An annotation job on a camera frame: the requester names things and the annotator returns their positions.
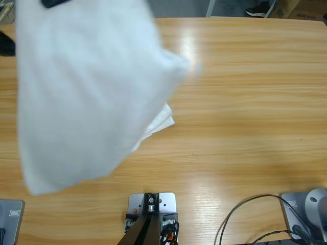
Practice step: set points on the white block with dark post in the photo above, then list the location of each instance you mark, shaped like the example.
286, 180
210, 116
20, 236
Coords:
151, 219

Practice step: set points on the black white shoe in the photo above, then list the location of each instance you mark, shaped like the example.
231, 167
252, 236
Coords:
258, 9

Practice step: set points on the white metal post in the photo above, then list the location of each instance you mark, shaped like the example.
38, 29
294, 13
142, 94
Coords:
210, 7

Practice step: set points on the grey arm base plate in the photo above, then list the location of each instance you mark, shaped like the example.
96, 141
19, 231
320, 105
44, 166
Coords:
301, 214
10, 222

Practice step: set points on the white Unitree T-shirt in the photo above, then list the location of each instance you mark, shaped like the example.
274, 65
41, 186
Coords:
162, 120
87, 92

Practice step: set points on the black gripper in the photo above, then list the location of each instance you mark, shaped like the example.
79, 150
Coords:
53, 2

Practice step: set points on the brown cardboard box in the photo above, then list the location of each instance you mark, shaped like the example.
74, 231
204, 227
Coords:
301, 7

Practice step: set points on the wooden pallet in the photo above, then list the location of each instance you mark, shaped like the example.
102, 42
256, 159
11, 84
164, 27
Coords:
6, 13

